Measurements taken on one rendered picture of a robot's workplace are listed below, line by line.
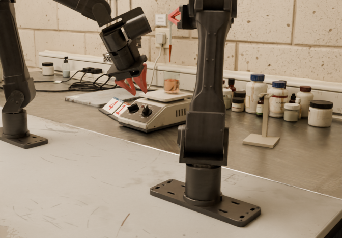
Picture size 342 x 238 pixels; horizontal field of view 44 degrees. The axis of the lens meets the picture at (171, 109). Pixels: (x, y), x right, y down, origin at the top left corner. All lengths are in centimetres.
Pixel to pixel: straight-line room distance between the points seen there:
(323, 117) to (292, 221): 65
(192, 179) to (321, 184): 29
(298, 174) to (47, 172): 53
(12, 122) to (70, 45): 126
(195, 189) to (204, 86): 18
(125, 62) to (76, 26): 122
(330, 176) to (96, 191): 48
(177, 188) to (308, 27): 91
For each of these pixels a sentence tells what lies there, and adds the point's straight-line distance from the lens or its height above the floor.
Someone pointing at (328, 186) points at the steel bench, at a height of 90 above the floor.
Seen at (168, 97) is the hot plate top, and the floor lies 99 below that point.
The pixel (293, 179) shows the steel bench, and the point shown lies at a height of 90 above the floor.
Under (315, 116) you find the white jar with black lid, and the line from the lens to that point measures 135.
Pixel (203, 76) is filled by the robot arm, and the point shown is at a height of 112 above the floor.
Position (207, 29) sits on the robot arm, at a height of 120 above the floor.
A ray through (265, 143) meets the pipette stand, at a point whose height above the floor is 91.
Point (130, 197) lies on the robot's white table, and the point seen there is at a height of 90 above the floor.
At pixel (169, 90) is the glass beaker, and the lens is 128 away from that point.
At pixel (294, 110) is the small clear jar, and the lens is 138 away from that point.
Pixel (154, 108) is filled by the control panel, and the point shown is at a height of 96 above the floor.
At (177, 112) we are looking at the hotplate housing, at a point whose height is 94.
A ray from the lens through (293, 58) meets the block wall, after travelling 157.
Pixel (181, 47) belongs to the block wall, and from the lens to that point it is 182.
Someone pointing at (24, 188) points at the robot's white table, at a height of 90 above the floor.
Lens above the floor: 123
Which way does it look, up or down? 13 degrees down
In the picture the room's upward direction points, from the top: 1 degrees clockwise
